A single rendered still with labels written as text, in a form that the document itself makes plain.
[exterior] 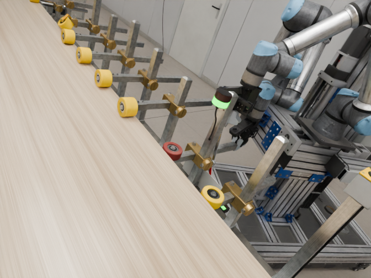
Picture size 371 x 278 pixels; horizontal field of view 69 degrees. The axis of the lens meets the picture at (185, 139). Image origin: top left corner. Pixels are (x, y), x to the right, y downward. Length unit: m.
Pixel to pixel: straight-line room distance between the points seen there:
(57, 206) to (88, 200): 0.08
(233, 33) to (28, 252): 3.96
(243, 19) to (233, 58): 0.54
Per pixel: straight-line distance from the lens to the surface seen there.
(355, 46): 1.66
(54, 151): 0.94
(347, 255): 2.35
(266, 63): 1.03
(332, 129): 1.47
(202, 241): 0.80
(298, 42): 1.21
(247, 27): 4.18
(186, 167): 1.29
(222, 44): 4.40
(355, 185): 0.82
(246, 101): 1.07
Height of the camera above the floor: 1.50
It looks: 32 degrees down
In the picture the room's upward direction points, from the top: 22 degrees clockwise
